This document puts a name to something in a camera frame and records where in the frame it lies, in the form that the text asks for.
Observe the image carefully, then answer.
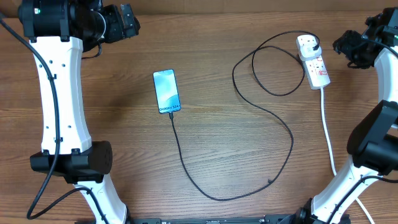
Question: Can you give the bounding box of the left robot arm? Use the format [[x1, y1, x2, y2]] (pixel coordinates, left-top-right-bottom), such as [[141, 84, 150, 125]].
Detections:
[[18, 0, 140, 223]]

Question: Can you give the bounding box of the black USB charging cable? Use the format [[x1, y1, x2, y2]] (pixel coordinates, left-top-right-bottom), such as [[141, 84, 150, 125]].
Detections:
[[169, 30, 321, 202]]

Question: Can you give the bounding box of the white charger plug adapter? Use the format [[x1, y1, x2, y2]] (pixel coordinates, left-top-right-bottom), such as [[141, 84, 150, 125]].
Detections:
[[298, 45, 322, 61]]

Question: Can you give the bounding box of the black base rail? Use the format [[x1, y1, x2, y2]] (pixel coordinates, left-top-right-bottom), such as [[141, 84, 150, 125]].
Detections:
[[126, 214, 299, 224]]

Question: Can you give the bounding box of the blue Galaxy smartphone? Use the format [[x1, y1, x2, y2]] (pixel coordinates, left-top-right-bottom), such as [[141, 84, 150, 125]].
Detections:
[[153, 69, 182, 114]]

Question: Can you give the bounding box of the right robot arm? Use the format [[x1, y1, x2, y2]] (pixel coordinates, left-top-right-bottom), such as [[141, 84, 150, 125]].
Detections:
[[281, 7, 397, 223]]

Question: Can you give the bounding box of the white power strip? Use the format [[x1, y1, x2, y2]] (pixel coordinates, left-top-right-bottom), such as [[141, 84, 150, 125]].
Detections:
[[296, 34, 330, 90]]

